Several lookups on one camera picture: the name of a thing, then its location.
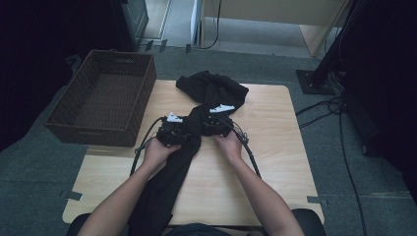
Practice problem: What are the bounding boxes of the black pants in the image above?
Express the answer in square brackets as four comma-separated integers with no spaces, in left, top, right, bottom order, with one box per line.
[127,70,250,236]

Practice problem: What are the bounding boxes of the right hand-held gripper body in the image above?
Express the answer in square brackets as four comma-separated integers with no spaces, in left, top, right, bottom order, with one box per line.
[201,103,236,138]

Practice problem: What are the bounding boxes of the black metal stand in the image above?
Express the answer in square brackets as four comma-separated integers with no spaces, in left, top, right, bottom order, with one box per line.
[295,0,372,96]

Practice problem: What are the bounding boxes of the dark cabinet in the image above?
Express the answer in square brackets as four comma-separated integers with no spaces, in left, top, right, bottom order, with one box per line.
[111,0,149,56]

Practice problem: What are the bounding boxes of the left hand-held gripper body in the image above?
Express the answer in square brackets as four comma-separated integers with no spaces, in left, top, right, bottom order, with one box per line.
[156,111,192,148]

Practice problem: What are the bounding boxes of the black chair armrest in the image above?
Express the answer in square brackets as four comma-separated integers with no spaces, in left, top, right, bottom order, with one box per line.
[65,212,92,236]
[290,208,328,236]

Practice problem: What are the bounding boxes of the dark curtain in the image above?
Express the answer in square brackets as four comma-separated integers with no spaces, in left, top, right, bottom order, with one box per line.
[340,0,417,205]
[0,0,127,152]

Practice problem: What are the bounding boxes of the long black floor cable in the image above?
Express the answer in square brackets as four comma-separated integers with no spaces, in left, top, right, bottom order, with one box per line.
[337,111,368,236]

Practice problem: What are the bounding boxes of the grey floor tape strip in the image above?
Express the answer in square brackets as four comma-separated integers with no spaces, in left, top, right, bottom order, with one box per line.
[306,195,329,207]
[59,190,84,202]

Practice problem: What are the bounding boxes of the white panel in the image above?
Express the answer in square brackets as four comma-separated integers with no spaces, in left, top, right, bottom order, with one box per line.
[190,0,203,46]

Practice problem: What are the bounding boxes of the person's dark shirt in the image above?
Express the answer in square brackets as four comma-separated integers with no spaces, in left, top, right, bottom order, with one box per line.
[166,222,231,236]

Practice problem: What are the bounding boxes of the brown wicker basket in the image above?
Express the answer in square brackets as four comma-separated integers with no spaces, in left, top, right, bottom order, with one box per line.
[43,48,157,148]

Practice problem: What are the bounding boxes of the hand-held gripper cable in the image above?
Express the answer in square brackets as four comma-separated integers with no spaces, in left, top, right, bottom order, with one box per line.
[225,118,263,180]
[130,116,165,177]

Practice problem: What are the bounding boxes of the person's right hand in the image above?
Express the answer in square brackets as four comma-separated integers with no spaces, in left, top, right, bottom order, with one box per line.
[214,131,244,164]

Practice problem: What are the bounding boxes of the left hand-held gripper cable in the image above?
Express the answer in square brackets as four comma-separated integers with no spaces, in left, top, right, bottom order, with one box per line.
[130,116,165,177]

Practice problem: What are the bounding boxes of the black hanging cable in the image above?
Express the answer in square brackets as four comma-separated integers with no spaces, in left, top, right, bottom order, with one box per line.
[200,0,223,50]

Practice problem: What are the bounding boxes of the person's left hand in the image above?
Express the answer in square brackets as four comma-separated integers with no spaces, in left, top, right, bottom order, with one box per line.
[142,136,182,169]

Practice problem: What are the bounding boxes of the right hand-held gripper cable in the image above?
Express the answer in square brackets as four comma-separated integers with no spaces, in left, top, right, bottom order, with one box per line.
[225,118,263,180]

